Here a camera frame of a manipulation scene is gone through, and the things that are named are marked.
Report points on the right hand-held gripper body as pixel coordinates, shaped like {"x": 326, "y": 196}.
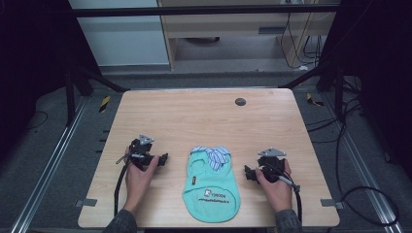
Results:
{"x": 271, "y": 165}

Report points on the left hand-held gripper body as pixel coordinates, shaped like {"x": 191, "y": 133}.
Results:
{"x": 141, "y": 152}

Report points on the person's right hand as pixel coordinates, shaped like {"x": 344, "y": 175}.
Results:
{"x": 277, "y": 194}

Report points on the person's left hand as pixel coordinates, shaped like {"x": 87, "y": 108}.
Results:
{"x": 138, "y": 184}

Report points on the teal pet shirt striped collar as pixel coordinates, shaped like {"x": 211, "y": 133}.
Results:
{"x": 212, "y": 194}

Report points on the yellow black tape marker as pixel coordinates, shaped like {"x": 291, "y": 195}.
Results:
{"x": 104, "y": 103}
{"x": 313, "y": 99}

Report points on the grey round table grommet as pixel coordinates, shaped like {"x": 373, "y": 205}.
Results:
{"x": 240, "y": 102}

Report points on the white cabinet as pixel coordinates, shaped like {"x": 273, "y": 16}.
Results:
{"x": 123, "y": 35}

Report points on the light wooden desk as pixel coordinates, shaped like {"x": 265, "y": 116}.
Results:
{"x": 226, "y": 29}

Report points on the dark curtain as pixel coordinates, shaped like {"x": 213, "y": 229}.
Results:
{"x": 29, "y": 64}
{"x": 379, "y": 64}

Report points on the grey metal table bracket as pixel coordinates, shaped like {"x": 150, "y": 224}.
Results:
{"x": 331, "y": 203}
{"x": 86, "y": 202}

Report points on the black metal frame strut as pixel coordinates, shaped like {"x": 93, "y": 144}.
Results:
{"x": 97, "y": 79}
{"x": 311, "y": 76}

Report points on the aluminium floor rail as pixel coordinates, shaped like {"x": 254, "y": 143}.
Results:
{"x": 366, "y": 174}
{"x": 48, "y": 168}

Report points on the black metal frame bar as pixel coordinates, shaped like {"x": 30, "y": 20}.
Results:
{"x": 200, "y": 10}

